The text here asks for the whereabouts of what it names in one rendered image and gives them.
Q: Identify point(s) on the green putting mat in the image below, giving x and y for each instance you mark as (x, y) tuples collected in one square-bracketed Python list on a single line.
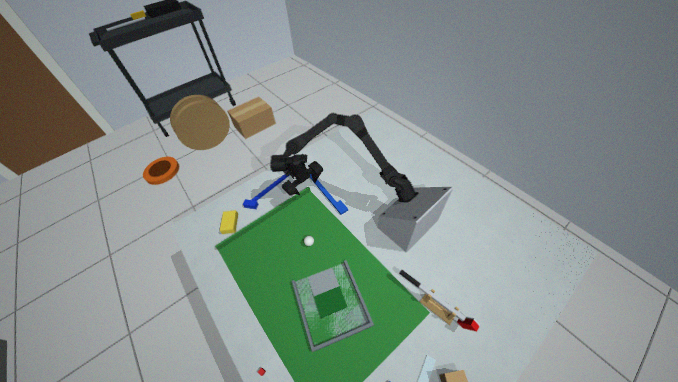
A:
[(264, 262)]

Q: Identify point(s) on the yellow rectangular block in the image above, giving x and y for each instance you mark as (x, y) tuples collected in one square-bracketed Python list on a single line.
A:
[(229, 222)]

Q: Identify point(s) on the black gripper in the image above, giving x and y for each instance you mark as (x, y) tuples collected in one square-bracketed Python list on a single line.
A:
[(315, 169)]

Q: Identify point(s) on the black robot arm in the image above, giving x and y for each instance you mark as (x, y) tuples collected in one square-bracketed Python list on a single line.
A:
[(404, 188)]

